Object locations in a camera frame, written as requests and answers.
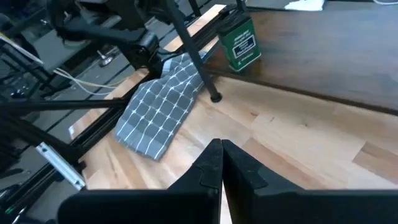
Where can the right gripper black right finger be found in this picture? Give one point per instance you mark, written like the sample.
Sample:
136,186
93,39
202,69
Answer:
264,202

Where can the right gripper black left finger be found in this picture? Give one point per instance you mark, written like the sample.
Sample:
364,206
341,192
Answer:
192,193

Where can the green spice tin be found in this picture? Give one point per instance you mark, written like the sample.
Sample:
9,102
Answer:
241,46

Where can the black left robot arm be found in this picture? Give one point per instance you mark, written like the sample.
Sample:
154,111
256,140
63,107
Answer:
93,31

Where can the grey cloth with white grid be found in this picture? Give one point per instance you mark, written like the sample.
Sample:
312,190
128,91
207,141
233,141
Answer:
155,115

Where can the white paper scrap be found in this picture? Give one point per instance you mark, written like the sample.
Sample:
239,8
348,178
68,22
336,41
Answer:
304,4

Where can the silver aluminium rail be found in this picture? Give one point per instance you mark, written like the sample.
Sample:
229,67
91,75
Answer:
60,165

